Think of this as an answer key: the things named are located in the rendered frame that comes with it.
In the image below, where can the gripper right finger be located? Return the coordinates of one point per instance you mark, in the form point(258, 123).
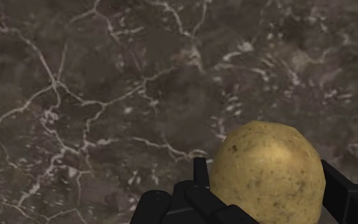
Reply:
point(346, 195)

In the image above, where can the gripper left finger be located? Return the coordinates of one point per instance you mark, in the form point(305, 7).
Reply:
point(194, 198)

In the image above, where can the yellow-brown potato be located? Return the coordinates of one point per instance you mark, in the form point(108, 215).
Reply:
point(268, 173)

